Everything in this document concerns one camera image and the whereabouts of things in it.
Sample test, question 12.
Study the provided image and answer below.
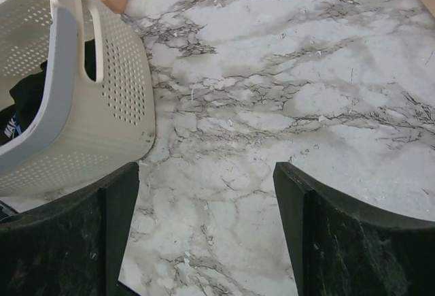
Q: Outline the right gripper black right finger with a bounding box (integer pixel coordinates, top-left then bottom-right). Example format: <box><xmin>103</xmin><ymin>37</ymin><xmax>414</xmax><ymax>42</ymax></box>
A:
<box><xmin>273</xmin><ymin>162</ymin><xmax>434</xmax><ymax>295</ymax></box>

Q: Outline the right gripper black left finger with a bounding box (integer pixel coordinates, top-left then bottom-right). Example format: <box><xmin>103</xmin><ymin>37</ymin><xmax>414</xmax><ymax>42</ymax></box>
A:
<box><xmin>1</xmin><ymin>163</ymin><xmax>139</xmax><ymax>295</ymax></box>

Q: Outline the black t shirt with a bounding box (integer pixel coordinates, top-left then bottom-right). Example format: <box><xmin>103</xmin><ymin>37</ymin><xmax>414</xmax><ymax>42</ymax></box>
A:
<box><xmin>0</xmin><ymin>39</ymin><xmax>99</xmax><ymax>147</ymax></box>

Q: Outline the cream laundry basket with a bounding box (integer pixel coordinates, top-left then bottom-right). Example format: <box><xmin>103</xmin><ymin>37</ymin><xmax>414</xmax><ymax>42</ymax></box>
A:
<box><xmin>1</xmin><ymin>0</ymin><xmax>155</xmax><ymax>197</ymax></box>

